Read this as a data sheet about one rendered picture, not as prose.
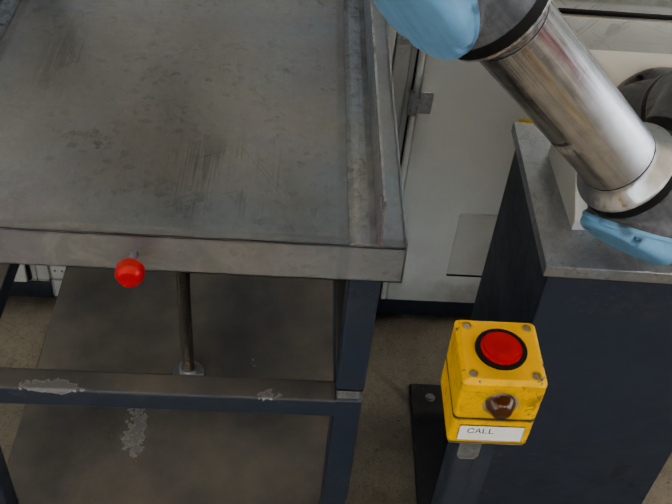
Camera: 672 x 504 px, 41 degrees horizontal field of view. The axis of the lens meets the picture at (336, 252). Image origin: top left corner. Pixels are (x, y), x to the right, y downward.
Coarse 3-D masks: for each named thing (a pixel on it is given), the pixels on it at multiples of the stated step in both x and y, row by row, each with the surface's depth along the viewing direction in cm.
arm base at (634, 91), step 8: (640, 72) 119; (648, 72) 119; (656, 72) 116; (664, 72) 115; (624, 80) 121; (632, 80) 119; (640, 80) 120; (648, 80) 115; (656, 80) 112; (624, 88) 118; (632, 88) 117; (640, 88) 115; (648, 88) 113; (624, 96) 117; (632, 96) 116; (640, 96) 114; (632, 104) 115; (640, 104) 113; (640, 112) 113
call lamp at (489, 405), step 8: (504, 392) 83; (488, 400) 84; (496, 400) 83; (504, 400) 83; (512, 400) 83; (488, 408) 84; (496, 408) 83; (504, 408) 83; (512, 408) 83; (496, 416) 84; (504, 416) 84
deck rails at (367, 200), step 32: (0, 0) 134; (352, 0) 142; (0, 32) 128; (352, 32) 135; (352, 64) 129; (352, 96) 123; (352, 128) 118; (352, 160) 113; (352, 192) 108; (384, 192) 98; (352, 224) 104
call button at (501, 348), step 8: (488, 336) 86; (496, 336) 86; (504, 336) 86; (512, 336) 86; (480, 344) 85; (488, 344) 85; (496, 344) 85; (504, 344) 85; (512, 344) 85; (520, 344) 86; (488, 352) 84; (496, 352) 84; (504, 352) 84; (512, 352) 84; (520, 352) 85; (496, 360) 84; (504, 360) 84; (512, 360) 84
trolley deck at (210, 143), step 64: (64, 0) 136; (128, 0) 138; (192, 0) 139; (256, 0) 141; (320, 0) 142; (0, 64) 123; (64, 64) 124; (128, 64) 125; (192, 64) 126; (256, 64) 128; (320, 64) 129; (384, 64) 130; (0, 128) 113; (64, 128) 114; (128, 128) 115; (192, 128) 116; (256, 128) 117; (320, 128) 118; (384, 128) 119; (0, 192) 104; (64, 192) 105; (128, 192) 106; (192, 192) 107; (256, 192) 107; (320, 192) 108; (0, 256) 103; (64, 256) 103; (128, 256) 103; (192, 256) 103; (256, 256) 103; (320, 256) 103; (384, 256) 103
